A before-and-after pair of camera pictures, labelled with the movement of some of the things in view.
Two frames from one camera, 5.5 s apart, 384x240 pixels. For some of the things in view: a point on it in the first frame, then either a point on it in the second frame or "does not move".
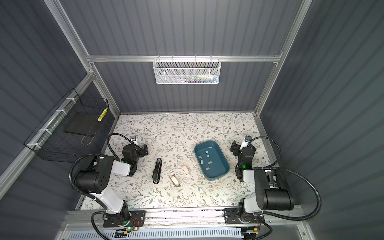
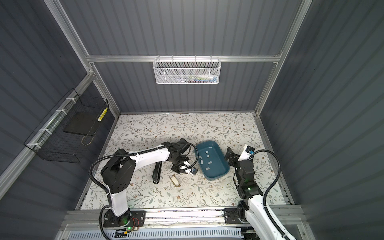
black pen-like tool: (155, 176) does not move
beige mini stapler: (175, 180) does not move
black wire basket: (65, 132) does not move
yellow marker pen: (101, 116) does not move
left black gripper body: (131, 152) → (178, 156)
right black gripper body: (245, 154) → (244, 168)
